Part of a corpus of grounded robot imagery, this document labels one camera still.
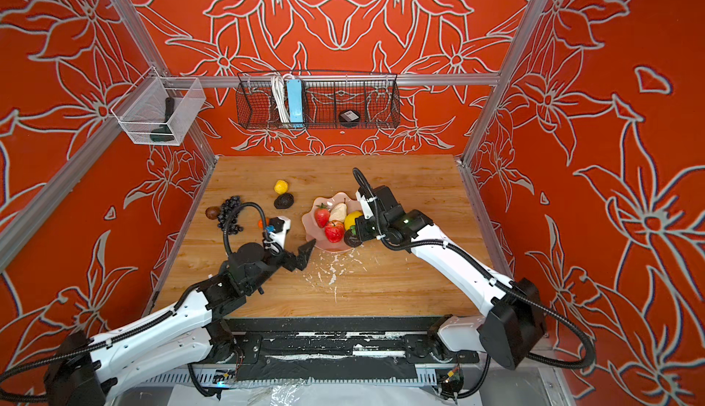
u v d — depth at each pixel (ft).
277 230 2.09
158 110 2.97
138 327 1.52
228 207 3.23
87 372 1.32
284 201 3.30
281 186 3.50
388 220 1.93
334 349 2.43
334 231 2.95
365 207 2.30
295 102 2.94
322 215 3.09
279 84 2.87
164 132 2.56
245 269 1.83
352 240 2.55
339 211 3.11
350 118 3.11
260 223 2.04
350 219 3.08
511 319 1.28
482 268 1.44
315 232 3.05
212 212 3.20
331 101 3.20
